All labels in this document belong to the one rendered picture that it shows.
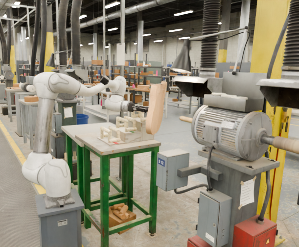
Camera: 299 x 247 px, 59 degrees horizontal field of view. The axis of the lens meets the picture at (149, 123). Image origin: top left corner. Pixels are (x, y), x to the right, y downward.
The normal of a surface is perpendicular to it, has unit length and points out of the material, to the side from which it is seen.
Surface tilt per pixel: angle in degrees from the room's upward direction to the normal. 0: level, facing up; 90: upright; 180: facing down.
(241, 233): 90
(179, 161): 90
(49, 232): 90
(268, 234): 90
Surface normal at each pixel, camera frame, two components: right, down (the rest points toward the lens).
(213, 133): -0.83, 0.09
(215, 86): 0.56, 0.18
